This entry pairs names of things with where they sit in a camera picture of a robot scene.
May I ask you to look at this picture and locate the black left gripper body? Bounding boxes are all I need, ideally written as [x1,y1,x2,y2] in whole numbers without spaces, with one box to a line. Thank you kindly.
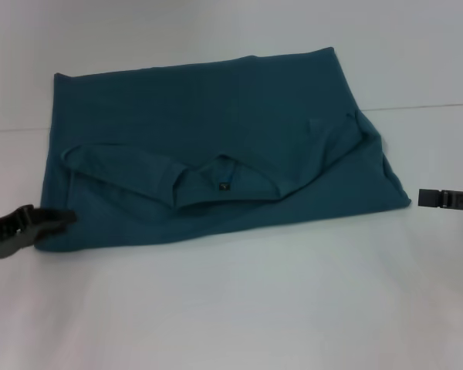
[0,203,38,260]

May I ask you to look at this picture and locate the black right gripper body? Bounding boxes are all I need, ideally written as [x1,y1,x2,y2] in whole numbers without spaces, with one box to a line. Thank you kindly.
[441,189,463,212]

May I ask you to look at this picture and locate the blue t-shirt with FREE print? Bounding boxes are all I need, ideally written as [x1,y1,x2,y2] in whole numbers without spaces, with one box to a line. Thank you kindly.
[33,45,412,255]

